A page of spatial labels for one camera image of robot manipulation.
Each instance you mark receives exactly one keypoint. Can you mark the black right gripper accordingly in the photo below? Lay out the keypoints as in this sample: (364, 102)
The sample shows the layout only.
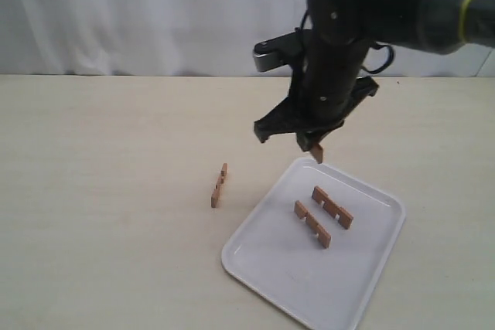
(324, 90)

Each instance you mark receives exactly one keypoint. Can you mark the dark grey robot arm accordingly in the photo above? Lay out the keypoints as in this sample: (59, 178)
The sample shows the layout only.
(433, 26)

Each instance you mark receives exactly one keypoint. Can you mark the white curtain backdrop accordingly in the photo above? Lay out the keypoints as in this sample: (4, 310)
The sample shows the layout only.
(140, 37)

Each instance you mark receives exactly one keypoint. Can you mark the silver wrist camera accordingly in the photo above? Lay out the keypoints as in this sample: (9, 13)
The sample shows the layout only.
(285, 50)

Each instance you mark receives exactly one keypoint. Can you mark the white plastic tray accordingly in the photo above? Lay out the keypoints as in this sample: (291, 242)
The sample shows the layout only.
(277, 256)

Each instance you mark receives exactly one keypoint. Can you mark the wooden notched piece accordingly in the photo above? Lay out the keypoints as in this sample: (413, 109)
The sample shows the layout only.
(214, 199)
(317, 152)
(322, 235)
(340, 214)

